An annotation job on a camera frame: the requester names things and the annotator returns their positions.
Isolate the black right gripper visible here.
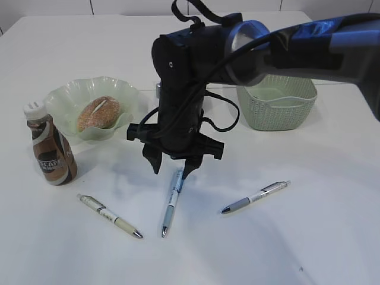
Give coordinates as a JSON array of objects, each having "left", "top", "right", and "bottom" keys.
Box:
[{"left": 126, "top": 80, "right": 224, "bottom": 180}]

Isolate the blue grip pen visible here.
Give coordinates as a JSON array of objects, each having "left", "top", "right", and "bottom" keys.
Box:
[{"left": 161, "top": 168, "right": 183, "bottom": 238}]

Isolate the sugared bread roll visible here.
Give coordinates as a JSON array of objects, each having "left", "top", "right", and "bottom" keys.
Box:
[{"left": 77, "top": 96, "right": 121, "bottom": 132}]

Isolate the cream grip pen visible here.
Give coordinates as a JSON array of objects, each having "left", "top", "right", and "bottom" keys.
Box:
[{"left": 77, "top": 194, "right": 143, "bottom": 239}]

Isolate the grey grip pen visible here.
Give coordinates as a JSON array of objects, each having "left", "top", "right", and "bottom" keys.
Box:
[{"left": 220, "top": 180, "right": 291, "bottom": 214}]

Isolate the brown Nescafe coffee bottle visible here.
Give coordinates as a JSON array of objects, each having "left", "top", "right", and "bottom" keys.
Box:
[{"left": 23, "top": 101, "right": 78, "bottom": 186}]

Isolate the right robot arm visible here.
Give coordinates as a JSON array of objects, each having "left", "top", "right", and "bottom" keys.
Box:
[{"left": 126, "top": 1, "right": 379, "bottom": 175}]

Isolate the green wavy glass plate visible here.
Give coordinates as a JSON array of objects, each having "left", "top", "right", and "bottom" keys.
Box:
[{"left": 43, "top": 76, "right": 138, "bottom": 141}]

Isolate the green plastic woven basket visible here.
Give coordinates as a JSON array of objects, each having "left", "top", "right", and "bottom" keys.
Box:
[{"left": 236, "top": 75, "right": 318, "bottom": 131}]

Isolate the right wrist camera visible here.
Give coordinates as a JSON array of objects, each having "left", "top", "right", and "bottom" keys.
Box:
[{"left": 156, "top": 83, "right": 161, "bottom": 99}]

